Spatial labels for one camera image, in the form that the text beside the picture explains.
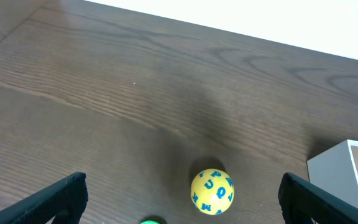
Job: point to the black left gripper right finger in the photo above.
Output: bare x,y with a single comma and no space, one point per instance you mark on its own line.
302,202

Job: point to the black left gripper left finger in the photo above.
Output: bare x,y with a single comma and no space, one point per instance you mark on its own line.
62,202

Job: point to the white cardboard box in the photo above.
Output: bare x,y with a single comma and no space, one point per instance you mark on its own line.
336,171

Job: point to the green round toy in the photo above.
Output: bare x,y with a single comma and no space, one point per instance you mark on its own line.
149,222

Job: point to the yellow ball blue letters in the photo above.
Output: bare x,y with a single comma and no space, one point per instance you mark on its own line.
212,191

